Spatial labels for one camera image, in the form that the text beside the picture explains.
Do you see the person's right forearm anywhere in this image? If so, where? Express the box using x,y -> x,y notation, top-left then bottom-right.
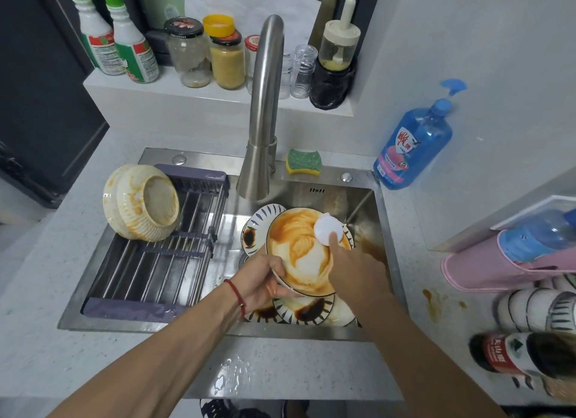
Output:
355,293 -> 509,418

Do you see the black plastic bag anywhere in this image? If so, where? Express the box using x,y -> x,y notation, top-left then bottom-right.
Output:
309,58 -> 358,111

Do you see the person's left hand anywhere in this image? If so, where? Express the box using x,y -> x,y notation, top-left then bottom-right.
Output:
229,246 -> 301,317

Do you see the black small box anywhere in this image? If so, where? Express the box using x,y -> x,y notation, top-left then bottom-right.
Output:
144,28 -> 174,67

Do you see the stainless steel faucet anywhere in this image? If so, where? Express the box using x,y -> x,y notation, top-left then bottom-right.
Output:
236,14 -> 285,202

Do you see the red string bracelet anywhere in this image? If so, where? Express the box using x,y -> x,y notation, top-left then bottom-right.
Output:
223,278 -> 247,320

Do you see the black-lidded glass jar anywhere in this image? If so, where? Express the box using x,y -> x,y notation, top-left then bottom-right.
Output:
163,17 -> 212,89

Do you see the dark red-labelled sauce bottle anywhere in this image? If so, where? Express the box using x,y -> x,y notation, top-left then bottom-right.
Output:
468,331 -> 576,380

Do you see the yellow-lidded seasoning jar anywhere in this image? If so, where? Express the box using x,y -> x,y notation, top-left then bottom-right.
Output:
202,14 -> 246,91

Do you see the sauce-stained white bowl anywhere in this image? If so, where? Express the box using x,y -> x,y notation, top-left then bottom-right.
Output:
265,207 -> 354,298

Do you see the black patterned shoe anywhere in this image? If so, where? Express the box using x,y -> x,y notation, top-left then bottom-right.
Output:
200,398 -> 311,418

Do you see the cream ribbed dirty bowl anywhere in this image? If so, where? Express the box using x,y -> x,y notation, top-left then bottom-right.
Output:
116,165 -> 181,243
102,164 -> 136,239

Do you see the green and yellow sponge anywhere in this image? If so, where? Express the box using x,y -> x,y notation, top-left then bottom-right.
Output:
286,149 -> 323,177

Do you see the pale green bottle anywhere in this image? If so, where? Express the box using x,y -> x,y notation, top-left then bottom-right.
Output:
134,0 -> 186,29

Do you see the person's left forearm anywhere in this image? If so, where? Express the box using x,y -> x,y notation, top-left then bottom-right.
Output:
47,280 -> 247,418

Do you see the blue pump soap bottle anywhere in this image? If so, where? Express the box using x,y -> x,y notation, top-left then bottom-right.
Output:
373,78 -> 468,191

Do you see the purple roll-up drying rack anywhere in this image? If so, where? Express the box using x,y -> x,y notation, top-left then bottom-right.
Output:
82,163 -> 230,324

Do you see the person's right hand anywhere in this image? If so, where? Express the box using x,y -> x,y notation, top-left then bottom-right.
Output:
327,231 -> 393,316

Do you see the cream-lidded oil brush bottle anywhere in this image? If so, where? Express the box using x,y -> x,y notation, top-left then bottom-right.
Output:
318,0 -> 362,72

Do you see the clear glass cup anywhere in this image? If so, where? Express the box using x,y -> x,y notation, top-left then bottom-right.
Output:
278,52 -> 295,100
290,44 -> 319,100

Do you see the stainless steel sink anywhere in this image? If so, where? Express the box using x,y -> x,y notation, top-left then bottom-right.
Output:
58,148 -> 408,343

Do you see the stack of white striped bowls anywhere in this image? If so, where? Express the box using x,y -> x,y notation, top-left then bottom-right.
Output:
494,273 -> 576,335

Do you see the white round scrubbing sponge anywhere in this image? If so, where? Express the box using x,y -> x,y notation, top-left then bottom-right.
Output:
313,212 -> 345,248

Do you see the white green-capped spray bottle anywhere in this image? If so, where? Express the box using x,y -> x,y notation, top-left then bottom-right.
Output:
64,0 -> 127,76
103,0 -> 160,84

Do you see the pink storage holder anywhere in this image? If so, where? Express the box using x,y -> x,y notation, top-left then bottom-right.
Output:
440,228 -> 576,293

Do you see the red-lidded glass jar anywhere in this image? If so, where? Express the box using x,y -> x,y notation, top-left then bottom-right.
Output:
244,34 -> 262,95

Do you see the blue striped dirty plate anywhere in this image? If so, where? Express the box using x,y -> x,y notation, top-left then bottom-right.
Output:
323,295 -> 357,328
245,300 -> 282,324
272,293 -> 336,326
240,203 -> 287,257

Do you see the blue plastic water bottle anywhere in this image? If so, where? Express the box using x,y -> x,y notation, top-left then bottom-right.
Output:
498,208 -> 576,264

